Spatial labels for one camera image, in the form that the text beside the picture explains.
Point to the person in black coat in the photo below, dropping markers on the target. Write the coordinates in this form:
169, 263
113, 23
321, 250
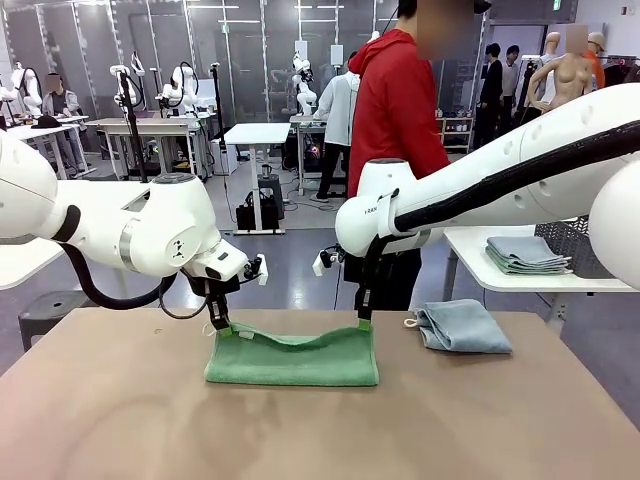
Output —
492, 90

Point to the dark grey step stool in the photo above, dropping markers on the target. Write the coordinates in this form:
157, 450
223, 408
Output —
50, 310

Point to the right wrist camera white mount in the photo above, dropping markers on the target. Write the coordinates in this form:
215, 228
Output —
320, 262

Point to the white computer tower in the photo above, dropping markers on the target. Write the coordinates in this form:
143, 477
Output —
225, 157

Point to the black bag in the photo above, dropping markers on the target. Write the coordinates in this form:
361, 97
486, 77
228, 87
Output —
246, 215
271, 212

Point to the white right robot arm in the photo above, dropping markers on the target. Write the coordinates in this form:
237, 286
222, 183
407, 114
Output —
550, 150

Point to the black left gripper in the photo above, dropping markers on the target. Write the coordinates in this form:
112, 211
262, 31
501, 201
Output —
210, 287

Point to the black camera stand pole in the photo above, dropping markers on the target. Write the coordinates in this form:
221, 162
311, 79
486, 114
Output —
217, 105

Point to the right arm black braided sleeve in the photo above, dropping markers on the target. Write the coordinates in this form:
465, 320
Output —
500, 192

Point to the person's right forearm red sleeve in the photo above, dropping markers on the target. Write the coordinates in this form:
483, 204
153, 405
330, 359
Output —
436, 157

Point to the large white side table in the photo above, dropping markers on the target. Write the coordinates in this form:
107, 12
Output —
500, 287

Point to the white desk with lit computer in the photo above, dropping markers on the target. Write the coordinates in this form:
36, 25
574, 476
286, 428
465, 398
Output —
307, 150

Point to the grey perforated plastic basket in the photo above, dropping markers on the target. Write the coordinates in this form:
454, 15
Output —
565, 245

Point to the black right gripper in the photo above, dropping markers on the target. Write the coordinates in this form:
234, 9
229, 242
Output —
357, 272

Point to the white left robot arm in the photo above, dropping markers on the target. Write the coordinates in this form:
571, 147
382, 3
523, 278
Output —
150, 225

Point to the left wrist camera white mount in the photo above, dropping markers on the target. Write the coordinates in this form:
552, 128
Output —
259, 270

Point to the person in white hoodie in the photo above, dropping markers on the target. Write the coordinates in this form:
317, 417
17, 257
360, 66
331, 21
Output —
335, 115

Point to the person in red jacket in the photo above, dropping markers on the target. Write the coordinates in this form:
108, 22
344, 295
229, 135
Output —
390, 100

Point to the black cap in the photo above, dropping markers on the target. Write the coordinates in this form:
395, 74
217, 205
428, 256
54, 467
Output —
45, 121

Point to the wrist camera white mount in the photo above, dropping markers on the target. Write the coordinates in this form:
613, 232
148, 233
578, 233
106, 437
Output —
320, 262
259, 270

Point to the wooden shoe shelf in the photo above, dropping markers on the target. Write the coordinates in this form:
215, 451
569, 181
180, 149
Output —
457, 132

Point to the white standing desk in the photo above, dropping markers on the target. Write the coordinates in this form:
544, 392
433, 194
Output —
257, 132

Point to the nude mannequin with black trousers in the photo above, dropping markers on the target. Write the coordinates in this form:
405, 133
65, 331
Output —
565, 85

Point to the blue-grey towel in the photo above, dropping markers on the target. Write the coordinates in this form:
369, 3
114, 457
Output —
460, 325
522, 247

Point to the dark tumbler cup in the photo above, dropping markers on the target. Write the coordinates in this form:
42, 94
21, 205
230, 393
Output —
266, 171

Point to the black tripod pole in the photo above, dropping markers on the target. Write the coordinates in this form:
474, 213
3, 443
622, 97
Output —
134, 125

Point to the person in grey jacket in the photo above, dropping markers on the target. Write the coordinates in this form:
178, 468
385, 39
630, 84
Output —
62, 105

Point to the white robot workbench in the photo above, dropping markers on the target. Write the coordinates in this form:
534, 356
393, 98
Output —
150, 125

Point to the white office table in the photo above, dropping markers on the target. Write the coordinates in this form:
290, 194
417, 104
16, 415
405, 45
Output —
35, 135

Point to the clothes rack with dark garments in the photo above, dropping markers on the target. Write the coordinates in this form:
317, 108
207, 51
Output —
622, 72

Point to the white mannequin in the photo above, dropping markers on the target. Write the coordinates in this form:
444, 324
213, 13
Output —
550, 50

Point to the person in white shirt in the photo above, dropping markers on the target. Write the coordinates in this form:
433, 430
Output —
511, 80

